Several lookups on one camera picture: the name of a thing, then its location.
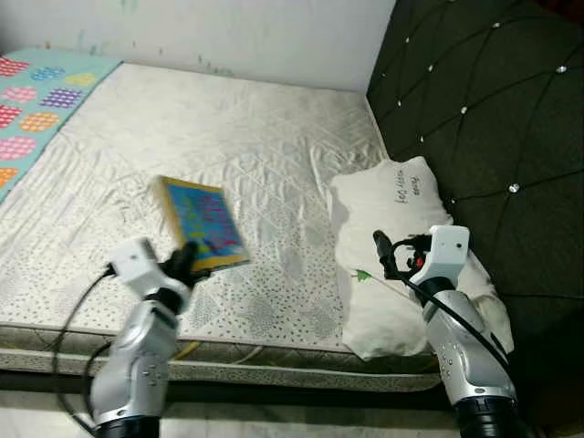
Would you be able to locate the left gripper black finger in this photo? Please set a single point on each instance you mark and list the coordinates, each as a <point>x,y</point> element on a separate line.
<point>186,258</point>

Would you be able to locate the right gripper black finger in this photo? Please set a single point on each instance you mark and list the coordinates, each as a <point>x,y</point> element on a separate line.
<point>384,254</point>

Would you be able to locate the beige pillow with small print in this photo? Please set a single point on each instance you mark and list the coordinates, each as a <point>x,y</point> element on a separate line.
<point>383,228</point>

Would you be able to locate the colourful children's picture book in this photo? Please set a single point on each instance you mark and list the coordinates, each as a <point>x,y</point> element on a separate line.
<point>205,219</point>

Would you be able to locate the beige quilted mattress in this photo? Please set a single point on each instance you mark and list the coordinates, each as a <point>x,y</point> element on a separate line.
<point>182,137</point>

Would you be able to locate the dark tufted headboard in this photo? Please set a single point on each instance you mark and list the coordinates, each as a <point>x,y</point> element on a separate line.
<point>493,119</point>

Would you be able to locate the teal blanket with colourful shapes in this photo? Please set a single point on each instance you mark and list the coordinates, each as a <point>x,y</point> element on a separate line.
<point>46,100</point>

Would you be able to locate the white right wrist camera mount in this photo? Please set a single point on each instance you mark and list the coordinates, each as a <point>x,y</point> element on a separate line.
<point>447,254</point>

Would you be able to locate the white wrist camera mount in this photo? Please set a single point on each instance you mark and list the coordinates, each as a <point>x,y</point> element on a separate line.
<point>137,265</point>
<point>447,254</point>

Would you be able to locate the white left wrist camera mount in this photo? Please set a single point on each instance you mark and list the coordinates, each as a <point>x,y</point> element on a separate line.
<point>137,265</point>

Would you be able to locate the dark bed frame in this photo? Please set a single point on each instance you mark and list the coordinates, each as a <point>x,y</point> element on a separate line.
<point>274,401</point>

